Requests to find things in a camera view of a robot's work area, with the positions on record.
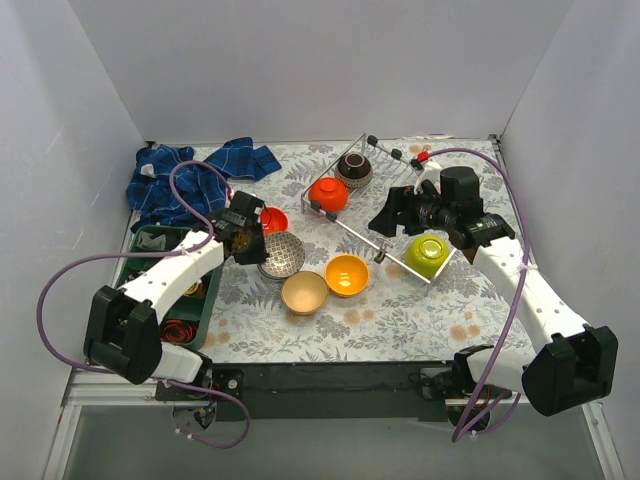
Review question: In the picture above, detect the white patterned bowl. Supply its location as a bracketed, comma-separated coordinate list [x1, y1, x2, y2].
[257, 231, 305, 280]

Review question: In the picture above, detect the lime green bowl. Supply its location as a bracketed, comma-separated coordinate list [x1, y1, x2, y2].
[405, 235, 449, 279]

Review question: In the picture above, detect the red-orange bowl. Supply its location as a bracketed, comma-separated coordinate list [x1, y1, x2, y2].
[260, 206, 289, 236]
[308, 177, 349, 212]

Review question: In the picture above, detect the black bowl with gold rim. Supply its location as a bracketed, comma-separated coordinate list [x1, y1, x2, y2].
[334, 152, 373, 189]

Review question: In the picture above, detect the beige bowl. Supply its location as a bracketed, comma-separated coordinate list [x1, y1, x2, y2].
[281, 271, 329, 315]

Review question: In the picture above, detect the yellow-orange bowl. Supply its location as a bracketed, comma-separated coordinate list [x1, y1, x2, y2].
[324, 254, 370, 297]

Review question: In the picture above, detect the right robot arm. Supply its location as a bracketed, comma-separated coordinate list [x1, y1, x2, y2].
[368, 167, 618, 416]

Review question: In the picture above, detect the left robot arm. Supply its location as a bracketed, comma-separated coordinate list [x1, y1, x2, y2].
[83, 191, 268, 400]

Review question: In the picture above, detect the green compartment tray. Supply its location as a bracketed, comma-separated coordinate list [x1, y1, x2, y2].
[131, 225, 223, 350]

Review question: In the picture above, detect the blue plaid cloth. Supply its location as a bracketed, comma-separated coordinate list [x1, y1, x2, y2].
[126, 137, 281, 232]

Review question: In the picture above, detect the metal wire dish rack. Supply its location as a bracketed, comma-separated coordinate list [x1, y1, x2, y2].
[300, 133, 462, 284]

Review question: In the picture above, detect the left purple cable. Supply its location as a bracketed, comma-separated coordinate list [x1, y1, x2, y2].
[37, 160, 251, 450]

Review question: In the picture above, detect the red coiled cable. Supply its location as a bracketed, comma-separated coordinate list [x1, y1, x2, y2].
[159, 319, 199, 346]

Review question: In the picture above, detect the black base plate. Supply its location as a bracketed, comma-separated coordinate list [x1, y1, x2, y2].
[154, 360, 496, 426]

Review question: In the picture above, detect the aluminium frame rail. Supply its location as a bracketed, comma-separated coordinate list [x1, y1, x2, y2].
[42, 369, 166, 480]

